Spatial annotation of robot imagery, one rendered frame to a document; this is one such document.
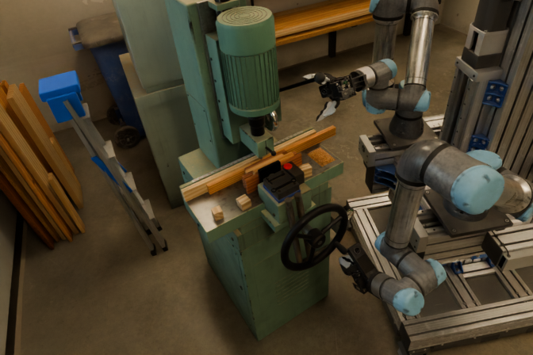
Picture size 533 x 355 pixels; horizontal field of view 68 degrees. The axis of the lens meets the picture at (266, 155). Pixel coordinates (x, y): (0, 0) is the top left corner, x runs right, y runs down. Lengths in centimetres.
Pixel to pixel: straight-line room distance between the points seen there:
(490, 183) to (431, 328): 107
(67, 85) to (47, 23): 175
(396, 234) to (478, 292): 95
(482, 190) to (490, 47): 63
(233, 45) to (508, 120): 99
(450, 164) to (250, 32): 63
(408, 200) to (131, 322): 165
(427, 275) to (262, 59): 80
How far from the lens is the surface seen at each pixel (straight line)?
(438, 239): 156
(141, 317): 233
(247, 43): 117
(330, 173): 155
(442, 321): 199
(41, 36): 364
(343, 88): 132
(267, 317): 199
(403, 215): 120
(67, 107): 190
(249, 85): 124
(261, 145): 141
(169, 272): 244
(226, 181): 147
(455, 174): 99
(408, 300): 122
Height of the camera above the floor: 191
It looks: 39 degrees down
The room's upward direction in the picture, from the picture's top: 6 degrees counter-clockwise
